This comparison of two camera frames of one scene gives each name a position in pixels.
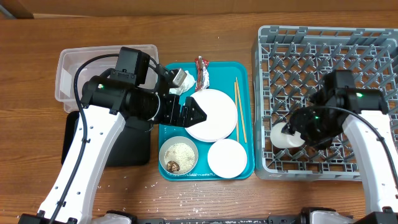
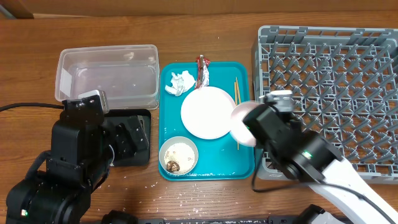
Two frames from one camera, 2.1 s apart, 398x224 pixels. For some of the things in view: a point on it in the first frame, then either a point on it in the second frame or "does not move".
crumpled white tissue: [188, 81] does not move
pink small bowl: [227, 158] to [239, 131]
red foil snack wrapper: [202, 79] does not move
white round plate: [221, 114] does not move
